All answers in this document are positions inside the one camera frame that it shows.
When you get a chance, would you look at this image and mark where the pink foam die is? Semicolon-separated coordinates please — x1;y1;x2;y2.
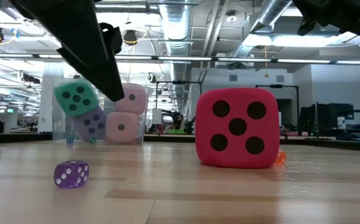
104;111;140;145
114;83;149;115

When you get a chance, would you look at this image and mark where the teal foam die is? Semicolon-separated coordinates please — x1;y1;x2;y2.
54;81;100;118

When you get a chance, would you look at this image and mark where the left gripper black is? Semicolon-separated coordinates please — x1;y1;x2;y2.
10;0;126;103

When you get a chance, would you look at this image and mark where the clear plastic container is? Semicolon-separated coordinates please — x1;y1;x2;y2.
51;77;153;146

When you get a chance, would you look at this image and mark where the black office monitor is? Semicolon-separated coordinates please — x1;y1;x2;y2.
315;102;354;130

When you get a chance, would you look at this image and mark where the yellow hanging cone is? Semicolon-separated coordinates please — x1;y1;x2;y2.
263;46;270;78

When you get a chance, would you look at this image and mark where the small orange die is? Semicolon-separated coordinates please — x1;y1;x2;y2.
274;150;287;165

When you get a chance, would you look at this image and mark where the small purple die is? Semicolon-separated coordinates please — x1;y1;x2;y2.
53;160;90;189

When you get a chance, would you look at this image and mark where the person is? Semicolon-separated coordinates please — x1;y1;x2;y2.
167;110;185;134

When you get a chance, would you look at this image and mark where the purple foam die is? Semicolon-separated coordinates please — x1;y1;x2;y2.
73;105;108;142

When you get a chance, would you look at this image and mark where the black aluminium table frame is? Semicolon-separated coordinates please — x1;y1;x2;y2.
0;132;360;153

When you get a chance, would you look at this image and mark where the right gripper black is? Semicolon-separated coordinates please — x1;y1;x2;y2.
291;0;359;37

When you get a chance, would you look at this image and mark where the red foam die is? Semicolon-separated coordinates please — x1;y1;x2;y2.
195;87;281;169

